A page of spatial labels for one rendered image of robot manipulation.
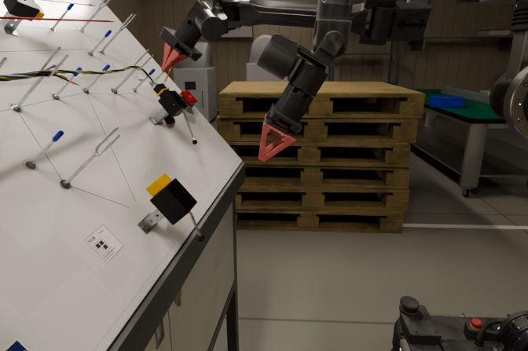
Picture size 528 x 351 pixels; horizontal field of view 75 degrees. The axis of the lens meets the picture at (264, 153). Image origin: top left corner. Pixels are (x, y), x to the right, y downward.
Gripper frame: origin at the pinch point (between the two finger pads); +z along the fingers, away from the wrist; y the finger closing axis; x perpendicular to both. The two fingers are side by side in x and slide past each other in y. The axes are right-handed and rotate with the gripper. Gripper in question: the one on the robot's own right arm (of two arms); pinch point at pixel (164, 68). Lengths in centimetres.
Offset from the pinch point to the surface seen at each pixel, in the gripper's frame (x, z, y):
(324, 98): 141, -12, 39
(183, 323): -23, 37, 47
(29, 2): -26.0, -0.1, -18.9
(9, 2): -28.6, 1.4, -20.1
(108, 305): -50, 17, 33
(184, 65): 472, 120, -171
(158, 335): -33, 33, 43
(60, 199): -43.9, 13.6, 16.1
